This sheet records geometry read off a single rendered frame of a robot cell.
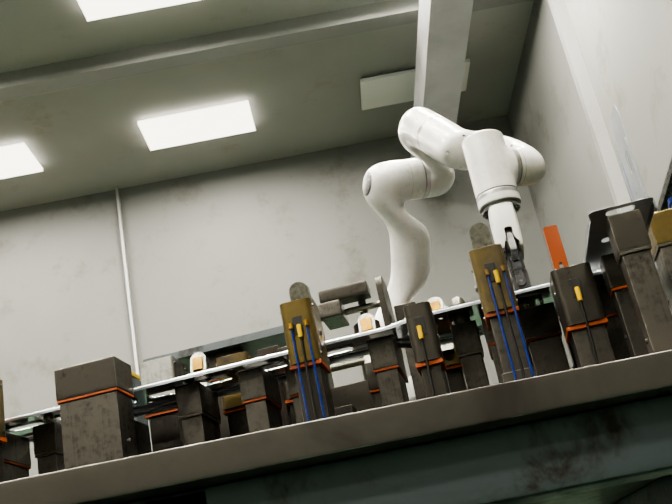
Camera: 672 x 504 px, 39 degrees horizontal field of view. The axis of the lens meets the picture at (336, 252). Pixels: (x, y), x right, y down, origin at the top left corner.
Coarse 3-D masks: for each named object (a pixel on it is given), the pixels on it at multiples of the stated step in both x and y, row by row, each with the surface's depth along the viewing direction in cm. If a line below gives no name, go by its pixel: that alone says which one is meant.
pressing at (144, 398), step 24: (528, 288) 174; (456, 312) 181; (480, 312) 184; (360, 336) 180; (264, 360) 186; (336, 360) 193; (168, 384) 189; (216, 384) 196; (144, 408) 203; (168, 408) 202; (24, 432) 202
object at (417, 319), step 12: (408, 312) 168; (420, 312) 167; (432, 312) 171; (408, 324) 167; (420, 324) 167; (432, 324) 167; (408, 336) 168; (420, 336) 165; (432, 336) 166; (420, 348) 165; (432, 348) 165; (420, 360) 165; (432, 360) 164; (420, 372) 168; (432, 372) 164; (432, 384) 162; (444, 384) 163; (432, 396) 163
